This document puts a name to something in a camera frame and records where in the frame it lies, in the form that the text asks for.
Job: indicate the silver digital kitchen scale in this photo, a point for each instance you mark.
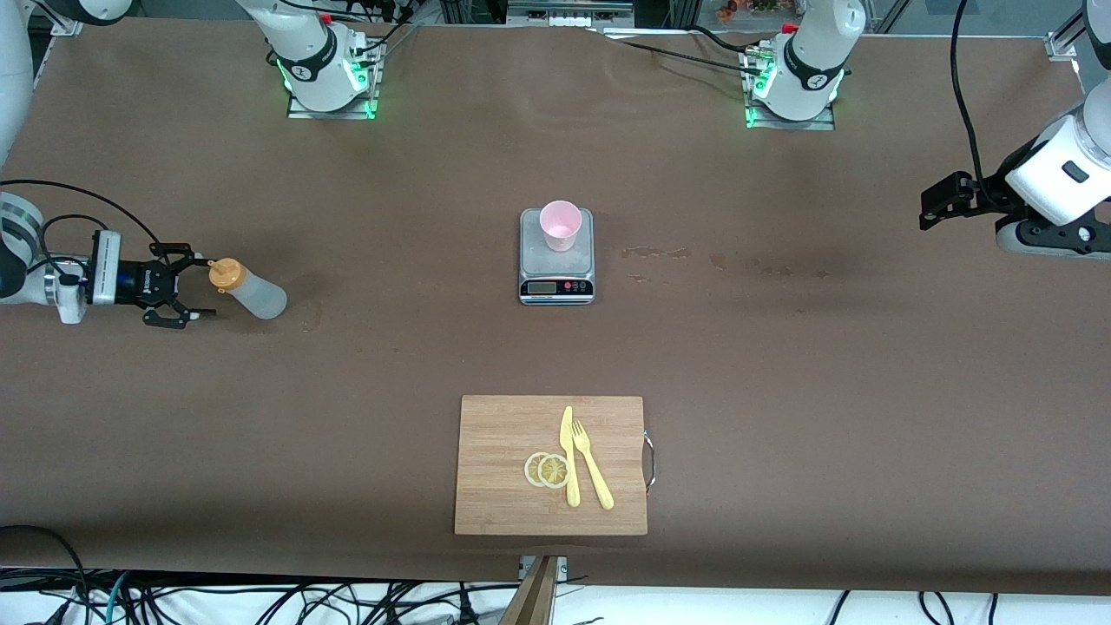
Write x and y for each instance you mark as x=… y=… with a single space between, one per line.
x=556 y=265

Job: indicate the pink plastic cup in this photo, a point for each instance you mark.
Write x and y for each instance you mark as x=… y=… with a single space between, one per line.
x=561 y=224

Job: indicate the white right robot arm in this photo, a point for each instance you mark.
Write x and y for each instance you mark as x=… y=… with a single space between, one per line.
x=304 y=61

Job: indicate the yellow lemon slice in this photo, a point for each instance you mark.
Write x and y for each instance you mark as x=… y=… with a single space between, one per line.
x=530 y=470
x=554 y=471

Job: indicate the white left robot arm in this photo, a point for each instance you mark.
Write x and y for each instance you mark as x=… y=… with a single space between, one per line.
x=811 y=69

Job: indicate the translucent orange-capped sauce bottle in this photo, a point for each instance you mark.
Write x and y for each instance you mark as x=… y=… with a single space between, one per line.
x=252 y=295

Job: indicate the yellow plastic knife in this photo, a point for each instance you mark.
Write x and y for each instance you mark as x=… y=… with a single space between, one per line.
x=568 y=451

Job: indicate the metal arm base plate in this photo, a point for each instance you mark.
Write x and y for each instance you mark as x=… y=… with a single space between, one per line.
x=790 y=123
x=334 y=111

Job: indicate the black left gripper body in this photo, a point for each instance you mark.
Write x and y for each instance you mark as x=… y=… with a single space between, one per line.
x=987 y=196

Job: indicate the small metal bracket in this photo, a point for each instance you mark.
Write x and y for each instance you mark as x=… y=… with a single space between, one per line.
x=562 y=566

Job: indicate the wooden cutting board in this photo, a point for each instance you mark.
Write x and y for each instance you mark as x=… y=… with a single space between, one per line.
x=503 y=469

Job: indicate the yellow plastic fork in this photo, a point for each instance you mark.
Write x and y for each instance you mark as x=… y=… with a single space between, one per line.
x=594 y=473

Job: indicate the wooden beam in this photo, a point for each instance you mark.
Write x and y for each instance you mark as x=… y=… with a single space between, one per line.
x=531 y=599

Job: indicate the white power strip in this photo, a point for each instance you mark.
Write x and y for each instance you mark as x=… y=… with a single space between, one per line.
x=564 y=19

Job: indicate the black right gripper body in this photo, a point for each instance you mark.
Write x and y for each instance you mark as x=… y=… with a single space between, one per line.
x=139 y=282

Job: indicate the metal corner bracket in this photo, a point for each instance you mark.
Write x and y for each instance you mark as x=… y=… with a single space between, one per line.
x=1055 y=45

